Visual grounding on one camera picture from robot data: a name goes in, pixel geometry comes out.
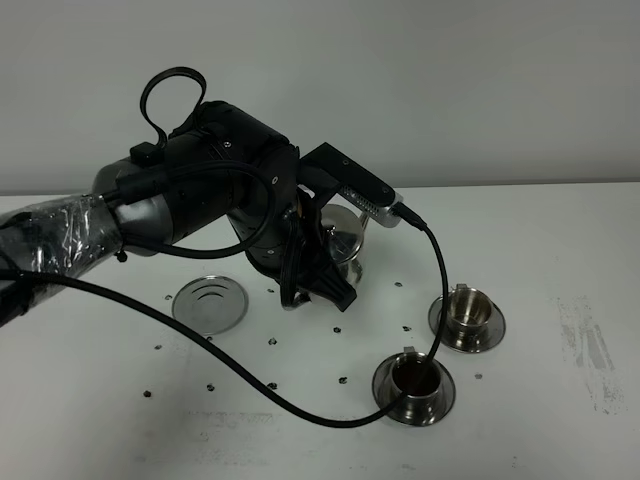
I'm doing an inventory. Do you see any stainless steel teapot saucer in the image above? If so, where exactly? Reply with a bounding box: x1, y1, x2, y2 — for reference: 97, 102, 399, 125
172, 275, 249, 337

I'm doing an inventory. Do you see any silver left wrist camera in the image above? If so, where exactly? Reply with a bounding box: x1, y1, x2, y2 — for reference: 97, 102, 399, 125
302, 142, 405, 228

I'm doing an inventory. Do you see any far stainless steel teacup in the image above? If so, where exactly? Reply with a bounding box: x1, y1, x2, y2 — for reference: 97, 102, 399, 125
447, 284, 493, 343

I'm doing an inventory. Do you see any stainless steel teacup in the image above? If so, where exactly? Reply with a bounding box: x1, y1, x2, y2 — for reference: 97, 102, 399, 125
390, 350, 445, 409
447, 284, 493, 343

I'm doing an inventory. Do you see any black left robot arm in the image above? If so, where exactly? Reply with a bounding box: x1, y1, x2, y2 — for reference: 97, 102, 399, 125
1, 101, 356, 322

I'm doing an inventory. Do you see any far stainless steel saucer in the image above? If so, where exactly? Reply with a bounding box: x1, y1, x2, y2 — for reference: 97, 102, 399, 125
441, 284, 506, 354

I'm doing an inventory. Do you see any near stainless steel saucer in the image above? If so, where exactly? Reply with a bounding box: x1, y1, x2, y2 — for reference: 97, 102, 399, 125
372, 350, 456, 427

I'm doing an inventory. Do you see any near stainless steel teacup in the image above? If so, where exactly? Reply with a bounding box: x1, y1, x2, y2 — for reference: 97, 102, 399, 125
390, 350, 445, 409

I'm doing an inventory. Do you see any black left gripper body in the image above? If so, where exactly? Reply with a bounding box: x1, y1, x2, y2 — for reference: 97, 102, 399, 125
246, 149, 357, 312

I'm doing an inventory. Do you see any black left camera cable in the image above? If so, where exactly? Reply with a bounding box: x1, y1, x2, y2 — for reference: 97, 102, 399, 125
0, 66, 449, 429

